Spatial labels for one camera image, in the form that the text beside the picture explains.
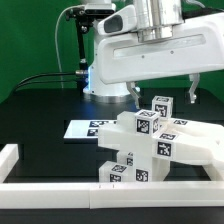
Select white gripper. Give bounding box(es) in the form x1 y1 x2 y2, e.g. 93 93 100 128
97 4 224 109

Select white tagged cube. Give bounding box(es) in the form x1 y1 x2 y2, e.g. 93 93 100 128
134 109 160 136
152 96 173 120

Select white chair back frame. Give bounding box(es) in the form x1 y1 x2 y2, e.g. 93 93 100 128
98 111 224 169

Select white seat block with pegs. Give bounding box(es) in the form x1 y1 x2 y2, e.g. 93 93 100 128
133 156 170 182

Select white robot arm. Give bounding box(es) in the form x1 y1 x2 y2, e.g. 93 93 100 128
97 0 224 107

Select white chair seat plate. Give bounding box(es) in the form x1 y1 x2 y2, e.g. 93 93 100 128
64 120 116 143

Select black camera on stand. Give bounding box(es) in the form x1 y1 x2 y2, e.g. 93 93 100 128
65 3 116 21

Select white right barrier rail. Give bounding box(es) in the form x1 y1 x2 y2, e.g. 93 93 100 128
204 165 224 181

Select white barrier rail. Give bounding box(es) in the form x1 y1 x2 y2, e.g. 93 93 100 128
0 181 224 209
204 165 224 181
0 144 19 184

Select grey camera cable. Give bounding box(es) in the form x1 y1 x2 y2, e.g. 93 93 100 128
54 4 81 89

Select black cables on table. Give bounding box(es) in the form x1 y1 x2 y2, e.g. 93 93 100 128
11 70 84 96

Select white left barrier rail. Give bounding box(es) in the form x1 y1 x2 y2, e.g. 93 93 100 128
0 144 19 184

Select white front barrier rail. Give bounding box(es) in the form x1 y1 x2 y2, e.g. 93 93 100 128
0 181 224 209

